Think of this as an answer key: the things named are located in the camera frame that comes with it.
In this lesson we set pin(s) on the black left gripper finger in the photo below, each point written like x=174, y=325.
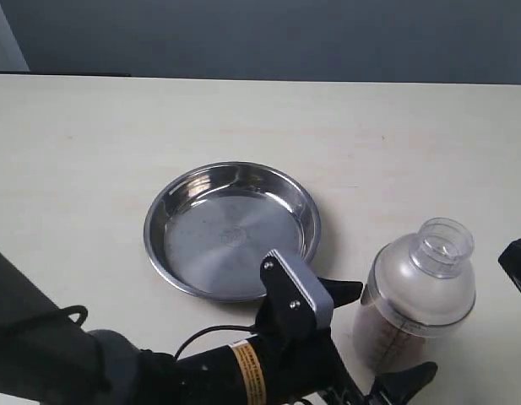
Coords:
x=342, y=292
x=398, y=388

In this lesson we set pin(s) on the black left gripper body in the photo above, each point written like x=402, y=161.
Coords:
x=265, y=368

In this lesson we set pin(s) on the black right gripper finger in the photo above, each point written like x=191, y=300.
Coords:
x=510, y=262

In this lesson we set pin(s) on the clear plastic measuring bottle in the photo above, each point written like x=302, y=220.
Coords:
x=421, y=287

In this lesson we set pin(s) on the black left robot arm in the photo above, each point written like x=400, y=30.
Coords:
x=46, y=356

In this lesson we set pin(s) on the round stainless steel plate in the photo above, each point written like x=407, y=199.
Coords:
x=208, y=230

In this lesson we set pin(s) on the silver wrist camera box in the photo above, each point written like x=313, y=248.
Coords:
x=301, y=304

